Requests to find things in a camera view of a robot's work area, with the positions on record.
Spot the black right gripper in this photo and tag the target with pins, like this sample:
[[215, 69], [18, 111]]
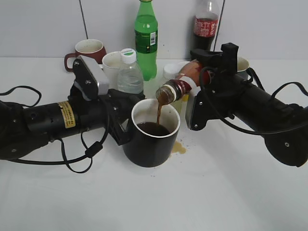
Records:
[[219, 69]]

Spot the dark red ceramic mug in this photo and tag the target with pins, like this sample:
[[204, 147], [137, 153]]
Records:
[[92, 48]]

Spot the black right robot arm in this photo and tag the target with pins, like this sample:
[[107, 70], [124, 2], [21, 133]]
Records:
[[284, 127]]

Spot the black ceramic mug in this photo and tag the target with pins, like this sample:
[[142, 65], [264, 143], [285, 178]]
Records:
[[150, 143]]

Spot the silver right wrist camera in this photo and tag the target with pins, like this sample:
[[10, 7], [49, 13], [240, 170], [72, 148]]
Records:
[[194, 115]]

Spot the large coffee spill stain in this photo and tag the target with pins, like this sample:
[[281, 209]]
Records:
[[178, 148]]

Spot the Nescafe coffee bottle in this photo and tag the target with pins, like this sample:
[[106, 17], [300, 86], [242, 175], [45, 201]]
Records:
[[186, 80]]

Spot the cola bottle red label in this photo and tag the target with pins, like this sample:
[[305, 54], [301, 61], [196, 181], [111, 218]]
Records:
[[205, 24]]

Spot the white ceramic mug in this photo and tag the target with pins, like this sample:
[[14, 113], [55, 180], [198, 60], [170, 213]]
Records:
[[111, 64]]

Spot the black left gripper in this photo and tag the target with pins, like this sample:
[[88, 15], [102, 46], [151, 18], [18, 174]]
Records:
[[109, 111]]

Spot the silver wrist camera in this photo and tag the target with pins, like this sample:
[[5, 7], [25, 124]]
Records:
[[194, 115], [90, 79]]

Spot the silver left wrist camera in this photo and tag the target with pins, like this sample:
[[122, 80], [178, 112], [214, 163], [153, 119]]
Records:
[[90, 79]]

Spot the white capped juice bottle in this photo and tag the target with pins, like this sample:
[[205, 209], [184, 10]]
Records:
[[170, 72]]

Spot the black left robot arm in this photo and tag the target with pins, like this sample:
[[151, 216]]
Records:
[[23, 130]]

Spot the yellow paper cup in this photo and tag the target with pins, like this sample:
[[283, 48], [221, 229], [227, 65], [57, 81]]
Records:
[[180, 66]]

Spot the clear water bottle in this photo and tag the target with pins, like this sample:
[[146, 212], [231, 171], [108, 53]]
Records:
[[130, 78]]

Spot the dark grey ceramic mug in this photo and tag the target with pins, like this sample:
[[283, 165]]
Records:
[[242, 66]]

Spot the green soda bottle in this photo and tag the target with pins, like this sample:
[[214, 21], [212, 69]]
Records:
[[146, 39]]

